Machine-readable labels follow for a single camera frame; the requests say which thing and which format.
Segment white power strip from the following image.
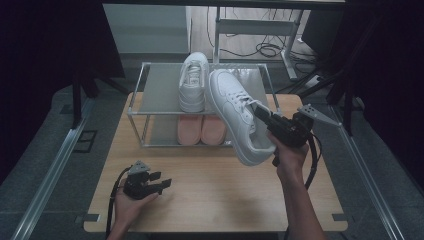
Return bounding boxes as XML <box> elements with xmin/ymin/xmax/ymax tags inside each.
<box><xmin>304</xmin><ymin>74</ymin><xmax>325</xmax><ymax>89</ymax></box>

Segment black floor cables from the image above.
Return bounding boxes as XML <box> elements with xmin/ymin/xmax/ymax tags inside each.
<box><xmin>206</xmin><ymin>6</ymin><xmax>318</xmax><ymax>66</ymax></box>

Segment white sneaker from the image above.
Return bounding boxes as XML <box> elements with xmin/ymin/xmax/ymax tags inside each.
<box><xmin>177</xmin><ymin>51</ymin><xmax>211</xmax><ymax>114</ymax></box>
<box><xmin>206</xmin><ymin>68</ymin><xmax>278</xmax><ymax>167</ymax></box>

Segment white-framed desk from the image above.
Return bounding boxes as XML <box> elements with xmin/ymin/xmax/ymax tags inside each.
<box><xmin>101</xmin><ymin>0</ymin><xmax>348</xmax><ymax>81</ymax></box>

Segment left hand-held gripper cable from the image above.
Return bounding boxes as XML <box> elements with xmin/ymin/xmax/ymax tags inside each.
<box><xmin>105</xmin><ymin>165</ymin><xmax>133</xmax><ymax>238</ymax></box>

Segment person's right hand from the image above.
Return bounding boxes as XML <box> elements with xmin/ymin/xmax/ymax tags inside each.
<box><xmin>267</xmin><ymin>130</ymin><xmax>312</xmax><ymax>184</ymax></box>

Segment white cabinet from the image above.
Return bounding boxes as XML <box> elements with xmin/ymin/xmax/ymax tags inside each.
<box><xmin>102</xmin><ymin>3</ymin><xmax>193</xmax><ymax>55</ymax></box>

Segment pink slipper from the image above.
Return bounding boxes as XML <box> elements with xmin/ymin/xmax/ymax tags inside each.
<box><xmin>176</xmin><ymin>114</ymin><xmax>204</xmax><ymax>147</ymax></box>
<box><xmin>200</xmin><ymin>114</ymin><xmax>228</xmax><ymax>147</ymax></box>

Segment person's left hand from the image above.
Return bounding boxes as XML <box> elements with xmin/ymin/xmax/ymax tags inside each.
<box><xmin>113</xmin><ymin>184</ymin><xmax>161</xmax><ymax>230</ymax></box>

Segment metal shoe rack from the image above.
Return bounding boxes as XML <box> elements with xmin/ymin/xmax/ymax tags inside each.
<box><xmin>126</xmin><ymin>61</ymin><xmax>283</xmax><ymax>149</ymax></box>

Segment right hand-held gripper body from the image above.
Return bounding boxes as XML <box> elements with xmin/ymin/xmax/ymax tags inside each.
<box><xmin>265</xmin><ymin>103</ymin><xmax>343</xmax><ymax>168</ymax></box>

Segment black computer case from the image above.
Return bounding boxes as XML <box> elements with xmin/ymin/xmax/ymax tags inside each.
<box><xmin>301</xmin><ymin>9</ymin><xmax>347</xmax><ymax>62</ymax></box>

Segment dark curtain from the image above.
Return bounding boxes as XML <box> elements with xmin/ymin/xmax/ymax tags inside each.
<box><xmin>0</xmin><ymin>0</ymin><xmax>126</xmax><ymax>185</ymax></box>
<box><xmin>328</xmin><ymin>0</ymin><xmax>424</xmax><ymax>192</ymax></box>

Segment right hand-held gripper cable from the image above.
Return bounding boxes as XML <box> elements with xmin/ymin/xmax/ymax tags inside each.
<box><xmin>304</xmin><ymin>132</ymin><xmax>323</xmax><ymax>192</ymax></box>

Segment black metal stand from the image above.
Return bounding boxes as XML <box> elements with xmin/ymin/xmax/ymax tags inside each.
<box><xmin>70</xmin><ymin>64</ymin><xmax>132</xmax><ymax>131</ymax></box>
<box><xmin>275</xmin><ymin>13</ymin><xmax>388</xmax><ymax>136</ymax></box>

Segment black floor bracket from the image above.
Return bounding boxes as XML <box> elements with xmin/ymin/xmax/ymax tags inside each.
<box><xmin>73</xmin><ymin>129</ymin><xmax>99</xmax><ymax>154</ymax></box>

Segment aluminium floor rail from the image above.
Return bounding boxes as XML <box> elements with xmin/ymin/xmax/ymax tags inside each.
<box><xmin>328</xmin><ymin>104</ymin><xmax>406</xmax><ymax>240</ymax></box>
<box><xmin>9</xmin><ymin>97</ymin><xmax>97</xmax><ymax>240</ymax></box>

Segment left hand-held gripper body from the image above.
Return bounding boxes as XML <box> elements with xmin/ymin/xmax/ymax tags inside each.
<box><xmin>122</xmin><ymin>160</ymin><xmax>158</xmax><ymax>201</ymax></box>

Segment hand-held gripper cable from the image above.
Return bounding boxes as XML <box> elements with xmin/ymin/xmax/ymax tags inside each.
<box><xmin>105</xmin><ymin>165</ymin><xmax>133</xmax><ymax>238</ymax></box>
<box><xmin>304</xmin><ymin>132</ymin><xmax>323</xmax><ymax>192</ymax></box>

